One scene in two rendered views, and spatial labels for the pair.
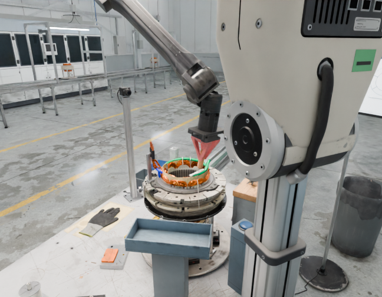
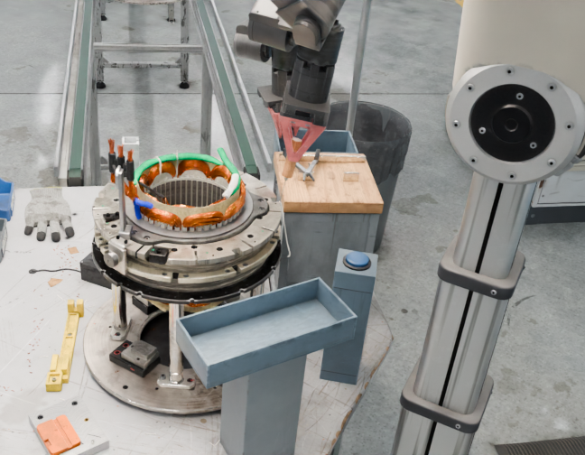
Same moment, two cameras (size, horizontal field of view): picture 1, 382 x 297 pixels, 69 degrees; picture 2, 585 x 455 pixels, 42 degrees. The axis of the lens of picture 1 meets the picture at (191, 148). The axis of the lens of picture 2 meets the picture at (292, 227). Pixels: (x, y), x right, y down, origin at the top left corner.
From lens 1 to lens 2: 65 cm
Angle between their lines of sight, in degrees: 39
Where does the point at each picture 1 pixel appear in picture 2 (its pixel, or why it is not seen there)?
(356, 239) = not seen: hidden behind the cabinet
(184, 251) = (315, 342)
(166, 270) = (273, 392)
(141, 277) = (162, 441)
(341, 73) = not seen: outside the picture
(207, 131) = (320, 103)
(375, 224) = (388, 188)
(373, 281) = (402, 290)
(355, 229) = not seen: hidden behind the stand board
